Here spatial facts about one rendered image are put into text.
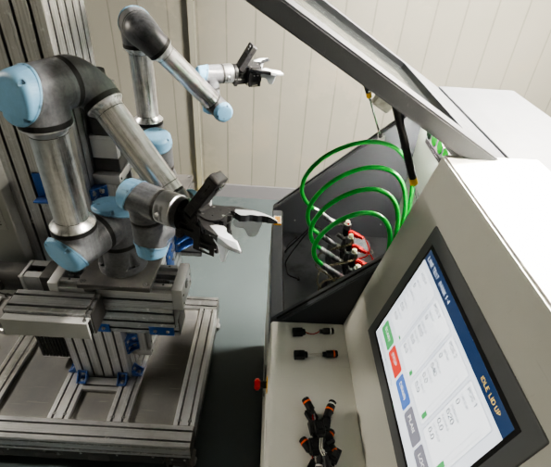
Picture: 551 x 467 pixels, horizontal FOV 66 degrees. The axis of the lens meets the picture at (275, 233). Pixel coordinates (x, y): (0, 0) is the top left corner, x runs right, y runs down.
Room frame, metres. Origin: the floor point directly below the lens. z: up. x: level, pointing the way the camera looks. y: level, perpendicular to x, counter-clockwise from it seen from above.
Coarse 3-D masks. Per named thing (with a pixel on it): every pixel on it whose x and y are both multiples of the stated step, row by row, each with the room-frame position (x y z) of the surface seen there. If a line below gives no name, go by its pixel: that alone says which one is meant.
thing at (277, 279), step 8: (272, 216) 1.49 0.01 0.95; (272, 224) 1.43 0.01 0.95; (272, 232) 1.37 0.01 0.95; (280, 232) 1.38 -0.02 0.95; (272, 240) 1.32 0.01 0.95; (280, 240) 1.32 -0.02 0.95; (272, 248) 1.27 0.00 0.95; (280, 248) 1.27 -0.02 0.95; (272, 256) 1.22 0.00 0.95; (280, 256) 1.22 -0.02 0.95; (272, 264) 1.17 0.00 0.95; (280, 264) 1.18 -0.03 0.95; (272, 272) 1.13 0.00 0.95; (280, 272) 1.13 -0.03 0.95; (272, 280) 1.09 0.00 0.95; (280, 280) 1.09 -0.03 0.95; (272, 288) 1.05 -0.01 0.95; (280, 288) 1.05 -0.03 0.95; (272, 296) 1.01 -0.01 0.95; (280, 296) 1.02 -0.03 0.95; (272, 304) 0.98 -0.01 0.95; (280, 304) 0.98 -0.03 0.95; (272, 312) 0.94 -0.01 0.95
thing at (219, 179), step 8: (208, 176) 0.73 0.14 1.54; (216, 176) 0.73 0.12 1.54; (224, 176) 0.74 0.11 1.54; (208, 184) 0.72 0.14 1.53; (216, 184) 0.71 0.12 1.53; (224, 184) 0.74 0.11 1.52; (200, 192) 0.72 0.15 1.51; (208, 192) 0.72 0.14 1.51; (216, 192) 0.72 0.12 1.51; (192, 200) 0.73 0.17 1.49; (200, 200) 0.72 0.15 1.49; (208, 200) 0.74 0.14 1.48; (184, 208) 0.73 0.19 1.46; (192, 208) 0.72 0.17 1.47; (192, 216) 0.72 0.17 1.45
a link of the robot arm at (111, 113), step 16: (80, 64) 0.97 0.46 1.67; (96, 80) 0.98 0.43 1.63; (96, 96) 0.96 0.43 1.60; (112, 96) 0.98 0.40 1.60; (96, 112) 0.96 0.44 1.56; (112, 112) 0.96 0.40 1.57; (128, 112) 0.99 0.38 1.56; (112, 128) 0.95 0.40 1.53; (128, 128) 0.95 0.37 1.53; (128, 144) 0.93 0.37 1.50; (144, 144) 0.95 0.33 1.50; (128, 160) 0.93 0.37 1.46; (144, 160) 0.92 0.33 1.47; (160, 160) 0.94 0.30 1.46; (144, 176) 0.91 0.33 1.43; (160, 176) 0.91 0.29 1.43; (176, 192) 0.90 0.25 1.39; (192, 192) 0.94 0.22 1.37
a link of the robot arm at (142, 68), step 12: (120, 12) 1.64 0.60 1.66; (120, 24) 1.60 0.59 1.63; (132, 48) 1.59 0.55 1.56; (132, 60) 1.61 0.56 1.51; (144, 60) 1.61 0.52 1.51; (132, 72) 1.61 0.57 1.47; (144, 72) 1.61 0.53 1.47; (132, 84) 1.62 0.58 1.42; (144, 84) 1.61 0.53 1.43; (144, 96) 1.61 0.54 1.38; (156, 96) 1.64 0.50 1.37; (144, 108) 1.61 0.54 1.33; (156, 108) 1.63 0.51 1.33; (144, 120) 1.60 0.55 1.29; (156, 120) 1.62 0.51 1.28
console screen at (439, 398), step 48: (432, 240) 0.73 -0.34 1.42; (432, 288) 0.64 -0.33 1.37; (384, 336) 0.68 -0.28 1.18; (432, 336) 0.55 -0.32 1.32; (480, 336) 0.47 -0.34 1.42; (384, 384) 0.58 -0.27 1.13; (432, 384) 0.48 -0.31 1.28; (480, 384) 0.41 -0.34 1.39; (432, 432) 0.41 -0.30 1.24; (480, 432) 0.35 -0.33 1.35; (528, 432) 0.31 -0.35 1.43
